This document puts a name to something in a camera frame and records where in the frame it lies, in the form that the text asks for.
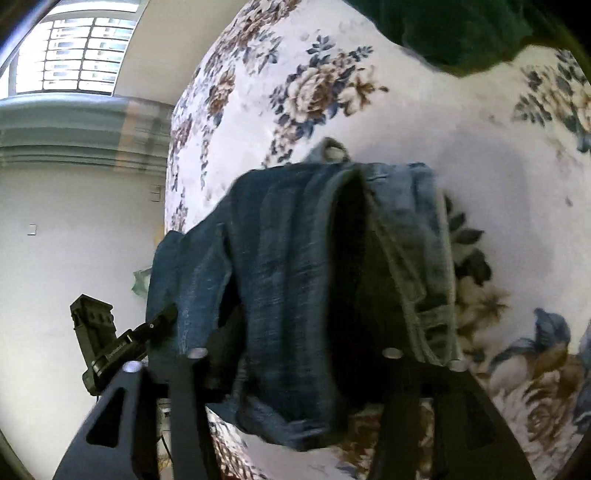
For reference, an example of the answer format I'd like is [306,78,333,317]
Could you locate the dark teal plush blanket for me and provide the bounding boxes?
[349,0,533,76]

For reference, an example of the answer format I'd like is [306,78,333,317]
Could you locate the barred window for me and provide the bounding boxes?
[1,0,147,99]

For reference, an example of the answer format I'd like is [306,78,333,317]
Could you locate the floral fleece bed blanket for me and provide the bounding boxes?
[148,1,590,479]

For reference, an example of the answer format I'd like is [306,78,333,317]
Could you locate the dark blue denim jeans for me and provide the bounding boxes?
[146,150,458,451]

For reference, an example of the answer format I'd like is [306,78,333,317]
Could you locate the left teal curtain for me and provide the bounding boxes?
[1,93,173,176]

